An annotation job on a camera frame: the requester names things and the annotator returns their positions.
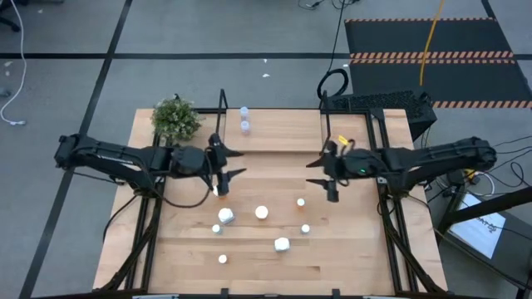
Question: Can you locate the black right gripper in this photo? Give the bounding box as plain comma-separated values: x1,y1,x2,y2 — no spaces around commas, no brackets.
305,140,355,204

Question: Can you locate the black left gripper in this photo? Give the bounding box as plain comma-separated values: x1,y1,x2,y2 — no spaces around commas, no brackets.
203,133,248,198

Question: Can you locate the white melatonin supplement bottle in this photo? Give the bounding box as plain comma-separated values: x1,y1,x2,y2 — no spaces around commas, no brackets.
217,207,236,226
273,236,292,253

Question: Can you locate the green artificial potted plant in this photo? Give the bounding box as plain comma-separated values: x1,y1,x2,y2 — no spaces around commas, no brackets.
150,94,204,145

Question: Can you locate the black perforated computer case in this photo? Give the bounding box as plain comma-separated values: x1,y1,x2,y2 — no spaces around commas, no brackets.
328,89,438,141

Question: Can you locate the tilted white screen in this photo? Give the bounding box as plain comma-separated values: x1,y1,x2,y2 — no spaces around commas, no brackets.
447,191,508,261

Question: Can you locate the black metal stand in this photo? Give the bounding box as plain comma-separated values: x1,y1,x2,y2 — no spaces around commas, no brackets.
436,186,532,299

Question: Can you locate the black hazard-striped floor mat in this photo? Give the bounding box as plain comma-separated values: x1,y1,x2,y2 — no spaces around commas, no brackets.
343,17,532,110

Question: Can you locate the black office chair base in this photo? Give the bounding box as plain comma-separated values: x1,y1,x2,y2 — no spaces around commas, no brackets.
0,0,22,33

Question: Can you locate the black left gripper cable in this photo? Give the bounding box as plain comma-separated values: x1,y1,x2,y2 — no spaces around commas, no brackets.
140,157,215,209

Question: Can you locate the wooden shelf with black frame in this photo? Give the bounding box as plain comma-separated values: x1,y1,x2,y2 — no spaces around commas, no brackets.
215,88,336,155

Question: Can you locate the black cable with coil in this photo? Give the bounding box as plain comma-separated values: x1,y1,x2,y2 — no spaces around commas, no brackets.
316,0,350,100

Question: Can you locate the black aluminium table frame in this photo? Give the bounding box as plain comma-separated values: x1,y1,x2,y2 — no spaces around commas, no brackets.
93,106,448,299

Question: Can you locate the yellow hanging cable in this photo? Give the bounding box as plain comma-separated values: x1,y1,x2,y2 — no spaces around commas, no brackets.
418,0,446,87

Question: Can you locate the white floor cable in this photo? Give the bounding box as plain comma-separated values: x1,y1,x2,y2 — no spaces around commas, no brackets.
0,0,27,126

